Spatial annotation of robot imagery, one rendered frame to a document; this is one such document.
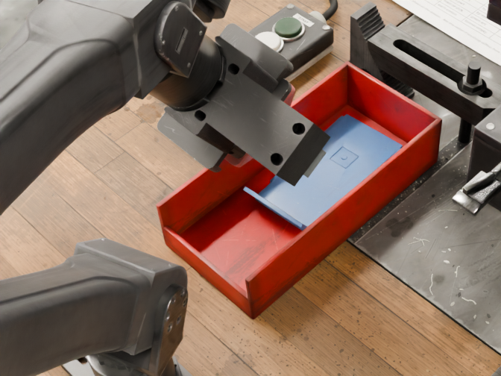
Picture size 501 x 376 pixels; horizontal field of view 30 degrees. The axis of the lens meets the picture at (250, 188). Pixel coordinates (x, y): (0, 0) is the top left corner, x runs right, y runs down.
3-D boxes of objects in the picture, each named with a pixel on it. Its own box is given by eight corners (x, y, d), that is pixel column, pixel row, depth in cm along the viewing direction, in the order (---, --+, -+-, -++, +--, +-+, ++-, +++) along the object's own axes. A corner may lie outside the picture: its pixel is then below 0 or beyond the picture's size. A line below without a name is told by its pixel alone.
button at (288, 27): (270, 40, 102) (268, 25, 100) (288, 27, 103) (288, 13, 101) (288, 52, 100) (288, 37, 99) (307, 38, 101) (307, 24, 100)
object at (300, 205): (245, 208, 89) (242, 188, 86) (347, 116, 95) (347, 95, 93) (301, 245, 85) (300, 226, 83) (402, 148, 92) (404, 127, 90)
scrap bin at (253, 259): (165, 244, 87) (154, 204, 83) (347, 102, 97) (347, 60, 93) (253, 321, 81) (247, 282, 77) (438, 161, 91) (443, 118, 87)
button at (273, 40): (248, 55, 100) (247, 41, 99) (268, 41, 102) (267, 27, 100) (268, 67, 99) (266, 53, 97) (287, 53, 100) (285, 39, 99)
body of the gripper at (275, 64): (299, 69, 71) (259, 32, 65) (221, 177, 72) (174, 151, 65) (240, 29, 74) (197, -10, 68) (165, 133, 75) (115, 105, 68)
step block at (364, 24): (349, 80, 99) (350, 15, 92) (367, 66, 100) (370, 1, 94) (396, 110, 96) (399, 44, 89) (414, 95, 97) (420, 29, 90)
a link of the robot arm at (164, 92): (180, 16, 69) (130, -25, 63) (244, 30, 66) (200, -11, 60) (147, 102, 69) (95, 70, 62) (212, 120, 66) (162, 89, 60)
